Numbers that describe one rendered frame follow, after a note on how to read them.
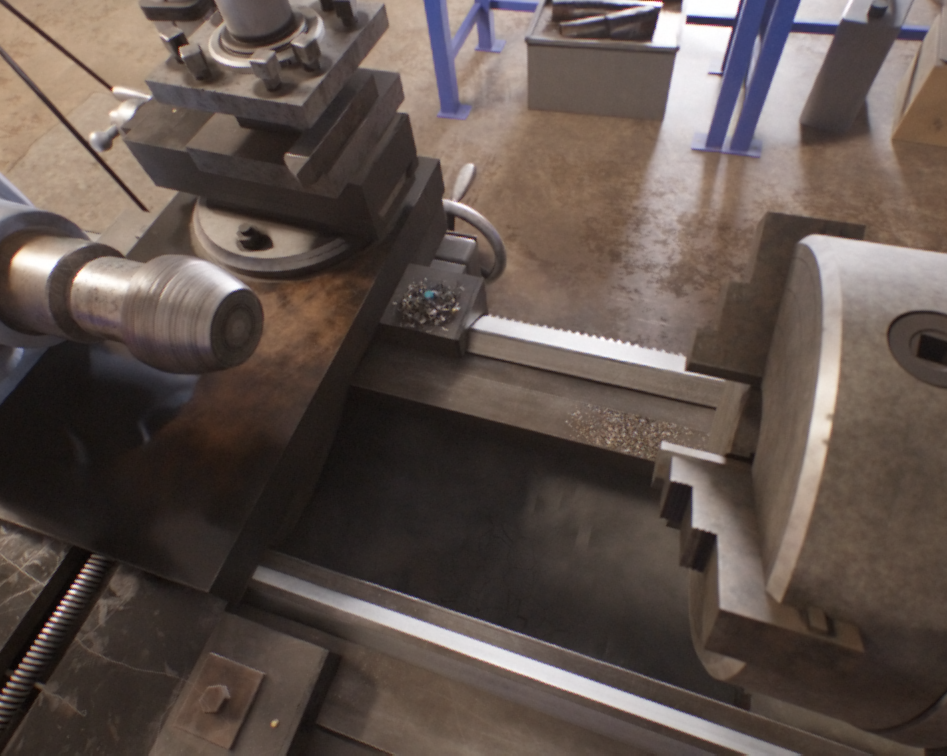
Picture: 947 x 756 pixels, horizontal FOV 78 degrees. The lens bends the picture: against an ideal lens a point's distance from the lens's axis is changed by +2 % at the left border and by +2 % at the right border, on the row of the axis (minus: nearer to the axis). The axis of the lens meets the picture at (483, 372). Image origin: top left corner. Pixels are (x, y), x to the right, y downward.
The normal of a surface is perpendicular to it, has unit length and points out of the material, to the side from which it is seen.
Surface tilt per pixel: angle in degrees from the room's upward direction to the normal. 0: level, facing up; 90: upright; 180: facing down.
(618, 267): 0
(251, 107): 90
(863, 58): 90
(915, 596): 45
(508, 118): 0
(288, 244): 0
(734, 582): 29
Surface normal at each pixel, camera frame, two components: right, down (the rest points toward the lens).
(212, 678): -0.08, -0.52
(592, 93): -0.26, 0.83
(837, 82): -0.51, 0.76
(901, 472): -0.21, -0.12
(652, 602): -0.26, -0.59
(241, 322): 0.95, 0.22
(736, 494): 0.07, -0.86
